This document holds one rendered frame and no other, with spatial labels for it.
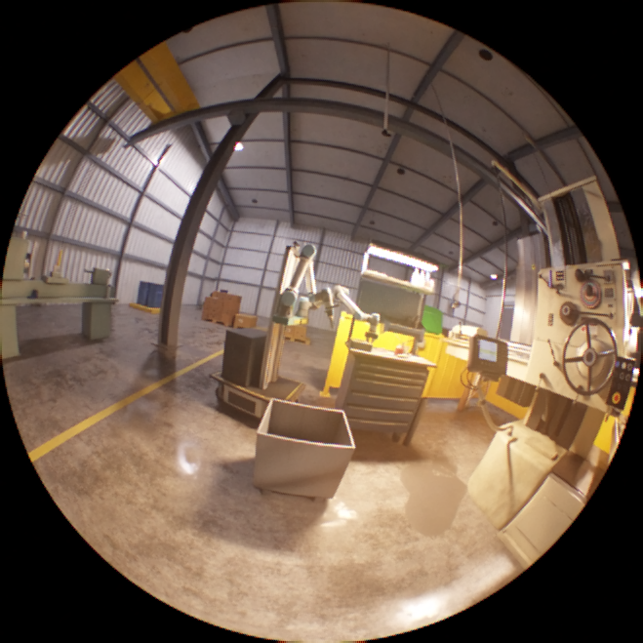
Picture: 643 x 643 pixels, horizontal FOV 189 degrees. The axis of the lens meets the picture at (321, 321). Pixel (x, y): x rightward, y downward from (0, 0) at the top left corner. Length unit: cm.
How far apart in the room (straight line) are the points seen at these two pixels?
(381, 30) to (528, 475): 824
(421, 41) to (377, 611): 860
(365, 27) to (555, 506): 840
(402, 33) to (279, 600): 858
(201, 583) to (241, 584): 19
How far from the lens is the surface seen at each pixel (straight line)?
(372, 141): 928
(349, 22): 741
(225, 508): 140
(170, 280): 410
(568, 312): 153
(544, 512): 178
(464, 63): 773
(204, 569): 127
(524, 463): 175
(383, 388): 187
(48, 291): 393
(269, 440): 108
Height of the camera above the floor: 122
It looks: 3 degrees down
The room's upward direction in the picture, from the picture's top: 12 degrees clockwise
